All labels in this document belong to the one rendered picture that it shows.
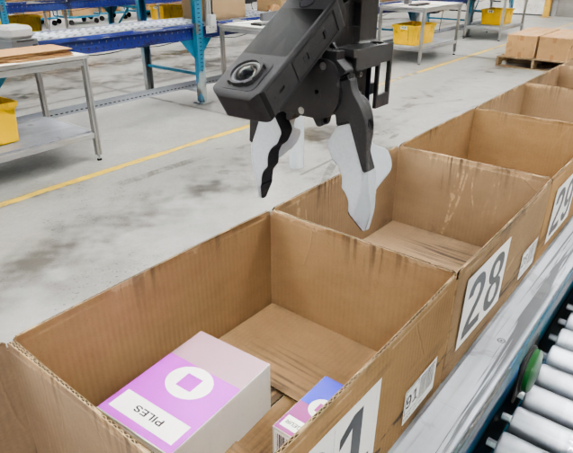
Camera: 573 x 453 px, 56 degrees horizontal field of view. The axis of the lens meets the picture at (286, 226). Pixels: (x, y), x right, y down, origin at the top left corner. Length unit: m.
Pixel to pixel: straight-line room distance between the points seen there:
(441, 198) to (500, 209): 0.11
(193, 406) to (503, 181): 0.67
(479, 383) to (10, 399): 0.55
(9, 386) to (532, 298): 0.75
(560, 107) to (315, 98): 1.41
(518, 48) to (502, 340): 7.85
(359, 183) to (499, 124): 1.02
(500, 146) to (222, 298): 0.89
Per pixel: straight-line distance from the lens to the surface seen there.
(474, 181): 1.05
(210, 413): 0.60
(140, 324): 0.68
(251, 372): 0.64
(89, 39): 5.22
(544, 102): 1.80
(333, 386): 0.66
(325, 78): 0.43
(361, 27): 0.47
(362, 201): 0.44
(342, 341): 0.79
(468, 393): 0.74
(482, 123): 1.44
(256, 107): 0.37
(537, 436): 0.95
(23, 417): 0.65
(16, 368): 0.60
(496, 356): 0.81
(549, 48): 8.49
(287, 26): 0.42
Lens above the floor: 1.38
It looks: 26 degrees down
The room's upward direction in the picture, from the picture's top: straight up
